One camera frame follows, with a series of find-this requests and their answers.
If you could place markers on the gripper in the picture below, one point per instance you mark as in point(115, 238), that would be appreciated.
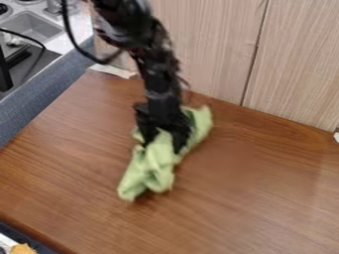
point(161, 105)

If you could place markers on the toy sink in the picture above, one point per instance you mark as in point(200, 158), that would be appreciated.
point(31, 25)

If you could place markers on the yellow toy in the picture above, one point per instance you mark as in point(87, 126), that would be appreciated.
point(22, 248)

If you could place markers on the green cloth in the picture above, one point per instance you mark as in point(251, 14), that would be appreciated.
point(155, 165)

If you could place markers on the black stand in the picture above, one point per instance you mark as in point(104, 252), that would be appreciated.
point(6, 66)

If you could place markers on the tap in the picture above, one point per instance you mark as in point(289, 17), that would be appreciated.
point(54, 6)

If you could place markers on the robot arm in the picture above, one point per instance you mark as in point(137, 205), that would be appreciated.
point(132, 29)

